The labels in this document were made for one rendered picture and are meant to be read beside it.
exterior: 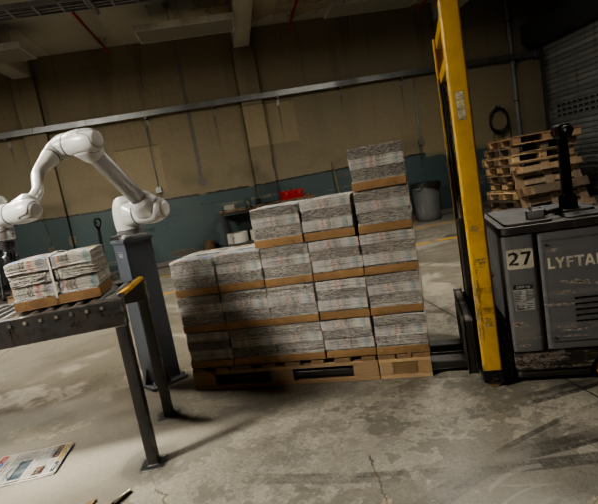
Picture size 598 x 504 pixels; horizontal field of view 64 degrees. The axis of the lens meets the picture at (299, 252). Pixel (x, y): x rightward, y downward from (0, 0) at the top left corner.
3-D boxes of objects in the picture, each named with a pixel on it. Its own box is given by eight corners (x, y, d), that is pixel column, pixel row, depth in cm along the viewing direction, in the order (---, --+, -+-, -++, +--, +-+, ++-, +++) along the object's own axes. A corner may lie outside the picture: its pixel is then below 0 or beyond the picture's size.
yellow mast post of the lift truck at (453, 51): (481, 363, 244) (436, 6, 219) (499, 362, 242) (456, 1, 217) (483, 371, 236) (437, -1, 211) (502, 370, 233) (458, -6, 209)
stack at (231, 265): (219, 365, 335) (195, 251, 324) (385, 353, 305) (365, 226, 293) (195, 391, 298) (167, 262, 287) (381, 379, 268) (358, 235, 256)
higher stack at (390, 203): (384, 353, 305) (353, 151, 287) (432, 349, 297) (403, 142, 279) (380, 379, 268) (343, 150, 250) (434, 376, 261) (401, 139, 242)
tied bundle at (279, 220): (272, 240, 309) (266, 205, 305) (316, 233, 302) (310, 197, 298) (255, 250, 272) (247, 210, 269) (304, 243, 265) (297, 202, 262)
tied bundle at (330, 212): (318, 233, 301) (312, 197, 298) (364, 226, 293) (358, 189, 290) (304, 243, 265) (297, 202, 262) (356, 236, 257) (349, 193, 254)
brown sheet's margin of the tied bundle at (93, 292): (113, 285, 250) (111, 277, 249) (101, 295, 222) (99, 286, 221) (81, 291, 247) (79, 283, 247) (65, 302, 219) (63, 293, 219)
